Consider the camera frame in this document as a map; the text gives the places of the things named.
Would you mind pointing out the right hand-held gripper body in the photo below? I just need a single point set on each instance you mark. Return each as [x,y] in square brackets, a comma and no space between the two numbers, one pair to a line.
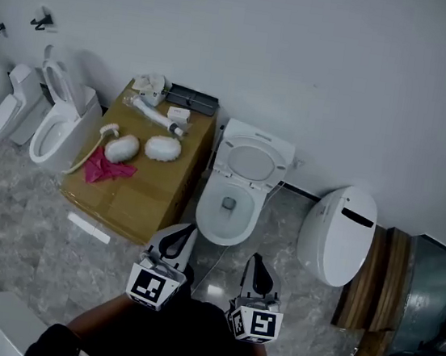
[256,324]

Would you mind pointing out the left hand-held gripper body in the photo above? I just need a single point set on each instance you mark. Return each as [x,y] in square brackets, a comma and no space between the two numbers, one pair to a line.
[151,286]

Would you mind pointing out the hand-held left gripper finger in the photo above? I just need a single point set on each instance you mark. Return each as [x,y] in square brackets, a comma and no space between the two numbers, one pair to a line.
[157,242]
[190,250]

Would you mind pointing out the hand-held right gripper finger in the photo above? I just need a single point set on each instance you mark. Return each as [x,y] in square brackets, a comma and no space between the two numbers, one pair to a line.
[274,292]
[245,284]

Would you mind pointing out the white toilet seat lid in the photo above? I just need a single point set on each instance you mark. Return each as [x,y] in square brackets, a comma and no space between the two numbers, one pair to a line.
[249,161]

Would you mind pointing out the person's left forearm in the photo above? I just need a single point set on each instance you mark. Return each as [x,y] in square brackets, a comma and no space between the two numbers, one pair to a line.
[103,314]

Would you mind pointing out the white smart toilet closed lid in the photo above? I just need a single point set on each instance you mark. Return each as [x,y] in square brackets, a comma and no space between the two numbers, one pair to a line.
[332,244]

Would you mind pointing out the white open toilet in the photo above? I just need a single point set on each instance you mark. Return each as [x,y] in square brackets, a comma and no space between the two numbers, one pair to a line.
[245,129]

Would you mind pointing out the white toilet with raised lid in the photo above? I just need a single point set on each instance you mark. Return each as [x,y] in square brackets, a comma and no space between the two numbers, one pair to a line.
[67,124]

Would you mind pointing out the white closed toilet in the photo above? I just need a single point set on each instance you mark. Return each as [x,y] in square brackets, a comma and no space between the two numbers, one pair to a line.
[16,105]

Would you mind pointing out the large brown cardboard box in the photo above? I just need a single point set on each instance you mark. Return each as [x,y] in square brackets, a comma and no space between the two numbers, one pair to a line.
[142,199]

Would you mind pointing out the person's dark clothing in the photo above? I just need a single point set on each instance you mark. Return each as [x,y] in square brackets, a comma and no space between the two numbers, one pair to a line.
[185,343]

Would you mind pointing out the pink cloth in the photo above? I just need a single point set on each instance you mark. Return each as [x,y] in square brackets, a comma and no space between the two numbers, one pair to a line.
[102,167]

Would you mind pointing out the wooden plank stack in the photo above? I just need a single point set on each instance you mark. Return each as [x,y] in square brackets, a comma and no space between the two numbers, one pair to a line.
[376,283]

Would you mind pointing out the white tube in plastic bag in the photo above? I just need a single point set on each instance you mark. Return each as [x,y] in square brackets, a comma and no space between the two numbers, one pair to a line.
[152,114]

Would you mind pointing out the small white box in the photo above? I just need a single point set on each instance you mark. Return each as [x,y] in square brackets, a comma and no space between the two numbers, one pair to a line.
[178,114]

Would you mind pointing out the black metal tray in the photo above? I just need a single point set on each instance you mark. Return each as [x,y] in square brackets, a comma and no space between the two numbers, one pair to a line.
[194,99]

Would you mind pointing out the white square cabinet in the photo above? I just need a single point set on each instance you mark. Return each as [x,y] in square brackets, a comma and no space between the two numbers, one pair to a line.
[0,323]

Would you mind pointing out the small white wall fitting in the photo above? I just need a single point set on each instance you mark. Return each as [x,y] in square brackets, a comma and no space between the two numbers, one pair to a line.
[299,163]

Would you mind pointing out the grey metal duct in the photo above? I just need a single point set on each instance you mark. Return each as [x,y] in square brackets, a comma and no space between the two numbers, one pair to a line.
[433,282]

